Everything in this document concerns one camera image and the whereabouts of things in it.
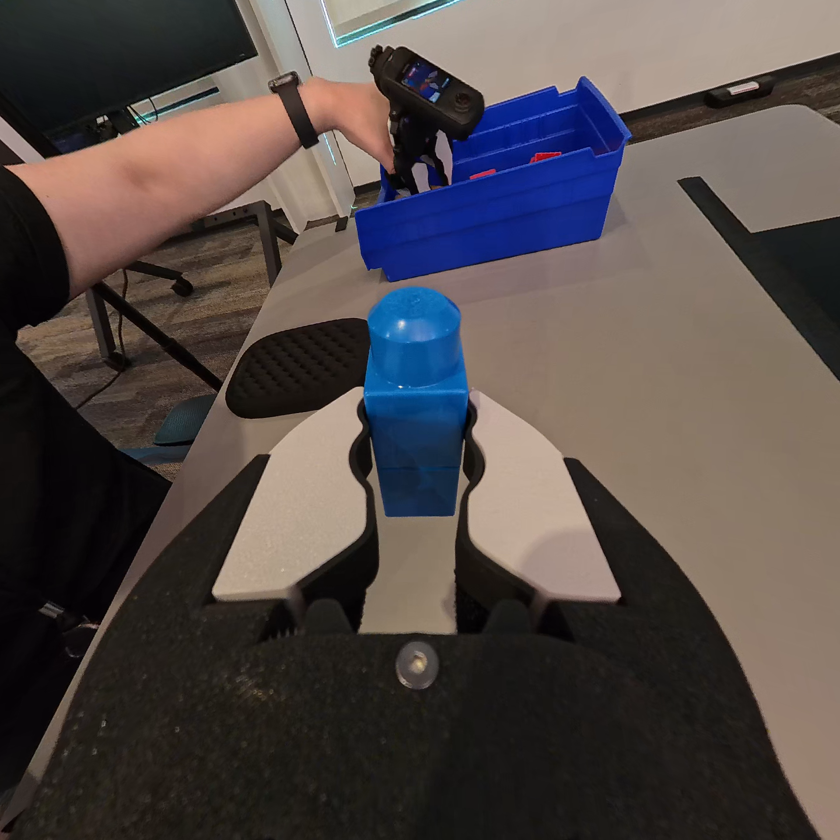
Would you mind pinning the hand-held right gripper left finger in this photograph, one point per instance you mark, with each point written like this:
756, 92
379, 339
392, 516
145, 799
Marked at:
289, 525

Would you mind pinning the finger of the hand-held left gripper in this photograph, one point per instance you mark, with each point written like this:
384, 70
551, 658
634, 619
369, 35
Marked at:
443, 161
420, 178

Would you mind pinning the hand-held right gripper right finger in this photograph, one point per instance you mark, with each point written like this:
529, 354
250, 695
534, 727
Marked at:
544, 525

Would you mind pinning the blue plastic bin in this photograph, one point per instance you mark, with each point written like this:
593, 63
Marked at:
492, 216

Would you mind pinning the blue mega block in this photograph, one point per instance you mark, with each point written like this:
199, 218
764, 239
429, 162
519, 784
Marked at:
417, 394
420, 489

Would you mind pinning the person's left forearm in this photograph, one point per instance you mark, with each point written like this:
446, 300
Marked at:
164, 190

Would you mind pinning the red mega block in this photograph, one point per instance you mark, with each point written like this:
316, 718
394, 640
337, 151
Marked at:
484, 174
544, 157

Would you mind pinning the person's left hand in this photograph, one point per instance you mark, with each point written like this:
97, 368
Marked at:
358, 118

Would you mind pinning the white framed window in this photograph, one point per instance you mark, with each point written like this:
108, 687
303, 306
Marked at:
387, 19

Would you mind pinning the black wristband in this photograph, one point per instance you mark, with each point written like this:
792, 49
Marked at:
298, 111

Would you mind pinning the dark office chair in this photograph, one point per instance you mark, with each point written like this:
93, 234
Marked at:
184, 420

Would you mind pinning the black oval pad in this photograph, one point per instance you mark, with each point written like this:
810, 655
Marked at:
295, 367

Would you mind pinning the black rolling stand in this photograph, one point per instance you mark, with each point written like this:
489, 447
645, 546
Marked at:
262, 236

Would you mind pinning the person's black shirt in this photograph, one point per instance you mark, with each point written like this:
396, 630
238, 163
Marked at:
39, 459

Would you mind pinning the black power strip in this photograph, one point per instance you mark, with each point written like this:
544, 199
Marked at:
741, 92

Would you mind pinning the large black screen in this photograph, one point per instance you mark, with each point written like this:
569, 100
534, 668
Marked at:
98, 52

